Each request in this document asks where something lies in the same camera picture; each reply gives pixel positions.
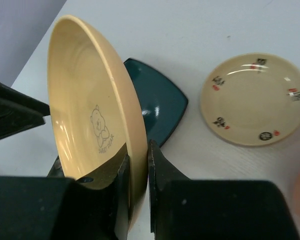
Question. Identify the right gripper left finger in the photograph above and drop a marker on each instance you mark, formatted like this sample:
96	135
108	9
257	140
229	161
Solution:
95	207

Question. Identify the black floral square plate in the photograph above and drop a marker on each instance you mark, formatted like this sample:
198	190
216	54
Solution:
56	170

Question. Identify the small beige patterned plate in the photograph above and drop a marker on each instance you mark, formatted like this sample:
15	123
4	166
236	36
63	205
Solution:
252	99

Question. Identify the teal square plate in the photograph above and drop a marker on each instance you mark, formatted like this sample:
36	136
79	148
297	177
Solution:
162	102

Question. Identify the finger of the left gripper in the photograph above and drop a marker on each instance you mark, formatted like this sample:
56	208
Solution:
19	112

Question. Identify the yellow round plate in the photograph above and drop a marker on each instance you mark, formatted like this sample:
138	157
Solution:
94	106

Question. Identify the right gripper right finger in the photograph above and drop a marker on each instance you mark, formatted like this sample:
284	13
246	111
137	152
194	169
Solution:
186	209

